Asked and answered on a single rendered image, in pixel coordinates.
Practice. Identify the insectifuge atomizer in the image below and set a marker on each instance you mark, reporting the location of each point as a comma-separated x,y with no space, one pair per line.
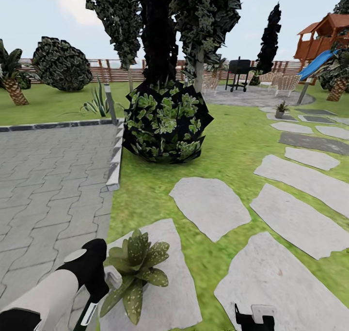
86,315

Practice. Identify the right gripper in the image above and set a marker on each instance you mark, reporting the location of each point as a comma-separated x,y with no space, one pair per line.
247,323

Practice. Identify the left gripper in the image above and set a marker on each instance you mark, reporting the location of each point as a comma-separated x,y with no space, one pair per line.
97,287

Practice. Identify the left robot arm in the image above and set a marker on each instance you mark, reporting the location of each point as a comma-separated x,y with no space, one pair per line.
42,308

